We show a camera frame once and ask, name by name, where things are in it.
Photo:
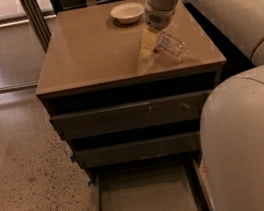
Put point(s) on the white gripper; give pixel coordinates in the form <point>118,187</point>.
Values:
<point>158,19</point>

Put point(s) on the clear plastic water bottle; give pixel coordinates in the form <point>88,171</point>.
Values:
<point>171,46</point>

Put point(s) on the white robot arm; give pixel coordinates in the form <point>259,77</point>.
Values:
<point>232,120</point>

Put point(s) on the tan drawer cabinet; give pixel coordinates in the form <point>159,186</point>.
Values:
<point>92,63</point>

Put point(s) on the top grey drawer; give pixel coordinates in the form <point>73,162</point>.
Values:
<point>127,117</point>

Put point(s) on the middle grey drawer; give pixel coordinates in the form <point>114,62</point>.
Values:
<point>139,150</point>

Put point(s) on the bottom open grey drawer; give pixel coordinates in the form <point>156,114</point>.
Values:
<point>170,183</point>

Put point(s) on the white paper bowl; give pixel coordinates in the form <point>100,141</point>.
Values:
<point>127,13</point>

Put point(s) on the blue tape piece upper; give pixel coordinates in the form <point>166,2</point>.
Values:
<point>72,158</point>

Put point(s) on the blue tape piece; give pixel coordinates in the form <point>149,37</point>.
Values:
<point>90,183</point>
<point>72,158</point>

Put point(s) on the blue tape piece lower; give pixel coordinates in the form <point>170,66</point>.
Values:
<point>90,183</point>

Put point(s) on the metal frame post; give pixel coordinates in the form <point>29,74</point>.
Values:
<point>38,22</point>

